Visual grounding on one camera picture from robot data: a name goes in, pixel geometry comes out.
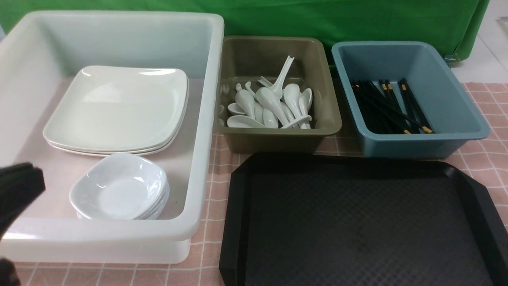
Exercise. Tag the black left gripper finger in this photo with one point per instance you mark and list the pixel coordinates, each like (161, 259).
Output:
(20, 185)

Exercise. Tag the large white square plate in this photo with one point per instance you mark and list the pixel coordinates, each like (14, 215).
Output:
(91, 77)

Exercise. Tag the black chopstick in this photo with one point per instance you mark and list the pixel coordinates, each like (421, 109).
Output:
(378, 113)
(401, 113)

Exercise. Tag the white ceramic soup spoon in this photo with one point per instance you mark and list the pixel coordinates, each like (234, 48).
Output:
(243, 121)

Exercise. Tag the white square plate in bin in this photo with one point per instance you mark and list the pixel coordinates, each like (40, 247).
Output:
(158, 149)

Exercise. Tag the large white plastic bin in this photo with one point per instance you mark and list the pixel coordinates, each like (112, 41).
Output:
(39, 57)

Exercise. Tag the white bowl stack in bin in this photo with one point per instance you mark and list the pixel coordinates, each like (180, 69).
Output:
(121, 186)

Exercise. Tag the olive green plastic bin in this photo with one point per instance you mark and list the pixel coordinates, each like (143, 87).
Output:
(247, 58)

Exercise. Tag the white spoons pile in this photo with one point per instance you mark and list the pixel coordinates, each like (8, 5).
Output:
(275, 105)

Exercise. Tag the black serving tray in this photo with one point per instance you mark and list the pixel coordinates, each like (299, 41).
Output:
(296, 219)

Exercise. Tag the black chopsticks bundle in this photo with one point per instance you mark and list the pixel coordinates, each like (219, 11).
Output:
(381, 107)

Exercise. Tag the blue plastic bin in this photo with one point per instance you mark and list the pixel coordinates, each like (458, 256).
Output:
(415, 79)

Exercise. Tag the green cloth backdrop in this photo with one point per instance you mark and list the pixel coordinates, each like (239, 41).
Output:
(450, 26)

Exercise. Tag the pink checkered tablecloth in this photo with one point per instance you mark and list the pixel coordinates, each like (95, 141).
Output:
(485, 161)

